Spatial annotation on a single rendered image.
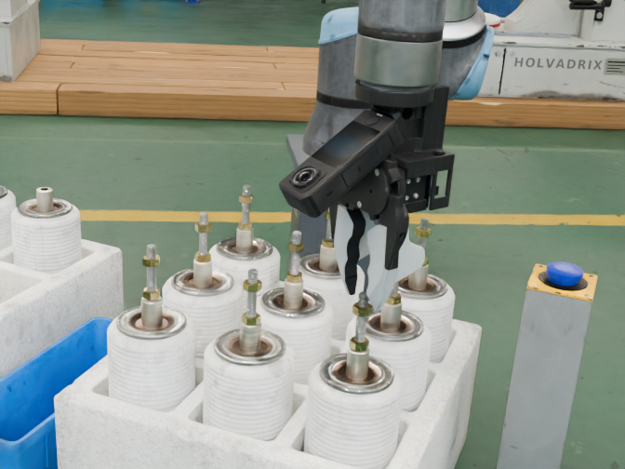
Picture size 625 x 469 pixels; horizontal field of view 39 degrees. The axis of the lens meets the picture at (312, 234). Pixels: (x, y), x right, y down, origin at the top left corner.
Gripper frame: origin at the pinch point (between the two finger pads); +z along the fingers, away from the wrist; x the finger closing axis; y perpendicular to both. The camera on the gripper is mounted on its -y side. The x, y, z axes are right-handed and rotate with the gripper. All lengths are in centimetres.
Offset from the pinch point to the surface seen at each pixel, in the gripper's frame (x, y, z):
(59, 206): 58, -8, 9
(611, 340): 18, 75, 35
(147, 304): 19.2, -13.0, 6.7
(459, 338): 9.3, 25.7, 16.5
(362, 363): -1.1, 0.3, 7.5
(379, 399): -4.4, 0.0, 9.8
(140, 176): 134, 42, 35
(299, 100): 162, 110, 28
